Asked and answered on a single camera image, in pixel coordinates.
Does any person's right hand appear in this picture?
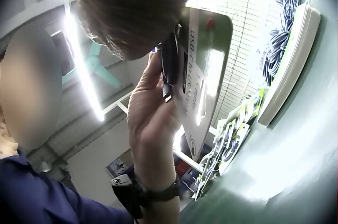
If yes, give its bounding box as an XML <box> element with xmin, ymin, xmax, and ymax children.
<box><xmin>78</xmin><ymin>0</ymin><xmax>207</xmax><ymax>61</ymax></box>

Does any person's left hand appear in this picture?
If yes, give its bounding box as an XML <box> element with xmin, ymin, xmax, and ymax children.
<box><xmin>127</xmin><ymin>49</ymin><xmax>186</xmax><ymax>188</ymax></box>

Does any person's left thumb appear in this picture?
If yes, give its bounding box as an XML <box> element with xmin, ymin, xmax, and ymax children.
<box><xmin>142</xmin><ymin>49</ymin><xmax>166</xmax><ymax>91</ymax></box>

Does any dark USB cable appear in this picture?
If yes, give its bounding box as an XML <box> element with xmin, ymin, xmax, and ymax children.
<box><xmin>155</xmin><ymin>32</ymin><xmax>186</xmax><ymax>103</ymax></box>

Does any white green cable packaging card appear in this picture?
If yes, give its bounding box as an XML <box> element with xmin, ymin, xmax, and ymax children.
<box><xmin>173</xmin><ymin>6</ymin><xmax>234</xmax><ymax>161</ymax></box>

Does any teal ceiling fan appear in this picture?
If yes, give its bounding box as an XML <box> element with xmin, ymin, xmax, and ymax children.
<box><xmin>84</xmin><ymin>36</ymin><xmax>122</xmax><ymax>90</ymax></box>

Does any long tube lamp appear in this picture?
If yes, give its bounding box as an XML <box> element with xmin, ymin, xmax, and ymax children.
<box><xmin>59</xmin><ymin>0</ymin><xmax>106</xmax><ymax>122</ymax></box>

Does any black wrist band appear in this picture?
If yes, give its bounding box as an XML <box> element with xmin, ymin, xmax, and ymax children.
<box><xmin>111</xmin><ymin>173</ymin><xmax>181</xmax><ymax>215</ymax></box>

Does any white plastic tray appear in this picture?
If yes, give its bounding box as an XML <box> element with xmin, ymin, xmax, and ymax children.
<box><xmin>257</xmin><ymin>4</ymin><xmax>321</xmax><ymax>127</ymax></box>

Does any person's body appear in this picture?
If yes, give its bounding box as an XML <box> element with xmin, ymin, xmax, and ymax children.
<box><xmin>0</xmin><ymin>118</ymin><xmax>135</xmax><ymax>224</ymax></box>

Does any pile of packaged cables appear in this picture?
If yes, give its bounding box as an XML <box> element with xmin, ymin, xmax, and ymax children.
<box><xmin>194</xmin><ymin>88</ymin><xmax>265</xmax><ymax>201</ymax></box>

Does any pile of dark coiled cables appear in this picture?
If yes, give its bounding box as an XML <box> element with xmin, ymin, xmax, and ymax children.
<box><xmin>264</xmin><ymin>0</ymin><xmax>310</xmax><ymax>87</ymax></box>

